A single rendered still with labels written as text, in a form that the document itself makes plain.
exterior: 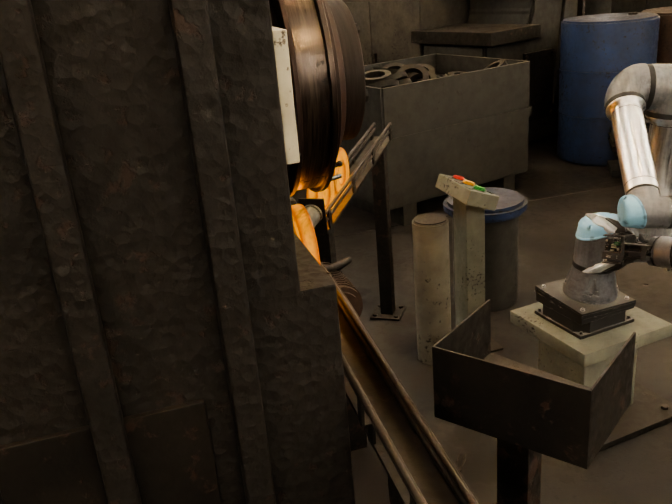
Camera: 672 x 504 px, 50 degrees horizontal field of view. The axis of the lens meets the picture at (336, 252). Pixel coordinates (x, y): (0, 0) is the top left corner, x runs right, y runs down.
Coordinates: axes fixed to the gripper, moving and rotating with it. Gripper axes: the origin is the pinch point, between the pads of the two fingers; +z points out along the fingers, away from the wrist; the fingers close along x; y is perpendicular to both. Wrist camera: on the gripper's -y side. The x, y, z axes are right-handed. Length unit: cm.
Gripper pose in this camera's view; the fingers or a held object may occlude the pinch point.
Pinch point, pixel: (584, 242)
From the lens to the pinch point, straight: 200.7
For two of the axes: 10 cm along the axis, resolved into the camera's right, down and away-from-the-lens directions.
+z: -6.8, -1.1, 7.3
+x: 0.0, 9.9, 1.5
